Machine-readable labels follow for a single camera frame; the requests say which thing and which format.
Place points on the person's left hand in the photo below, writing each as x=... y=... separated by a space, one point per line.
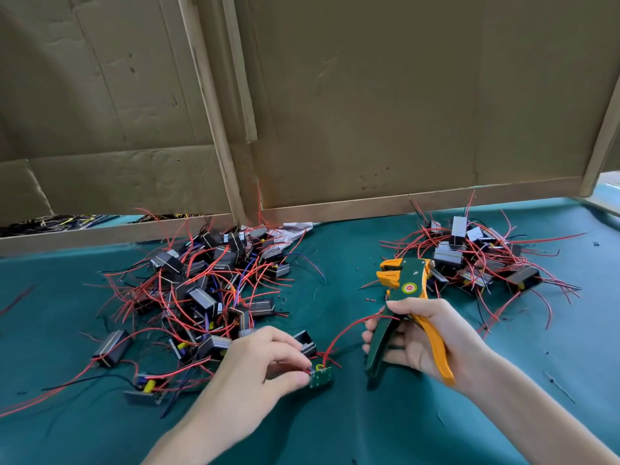
x=247 y=382

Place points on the person's right hand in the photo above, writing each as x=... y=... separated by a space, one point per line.
x=436 y=339

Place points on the transformer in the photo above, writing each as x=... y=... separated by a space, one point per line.
x=320 y=376

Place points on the person's right forearm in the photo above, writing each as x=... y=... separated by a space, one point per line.
x=547 y=421

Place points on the flat grey board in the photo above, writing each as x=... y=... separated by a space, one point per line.
x=605 y=198

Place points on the smooth brown cardboard panel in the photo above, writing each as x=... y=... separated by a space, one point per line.
x=426 y=92

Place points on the thin wooden strip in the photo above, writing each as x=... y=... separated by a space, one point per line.
x=240 y=72

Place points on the creased brown cardboard panel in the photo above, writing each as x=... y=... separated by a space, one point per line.
x=87 y=92

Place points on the long wooden bottom rail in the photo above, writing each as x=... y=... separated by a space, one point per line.
x=426 y=200

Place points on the short wooden bottom rail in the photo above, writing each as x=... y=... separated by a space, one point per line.
x=97 y=237

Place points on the wooden corner post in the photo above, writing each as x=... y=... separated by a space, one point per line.
x=601 y=140

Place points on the wide wooden post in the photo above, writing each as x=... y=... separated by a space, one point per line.
x=213 y=111

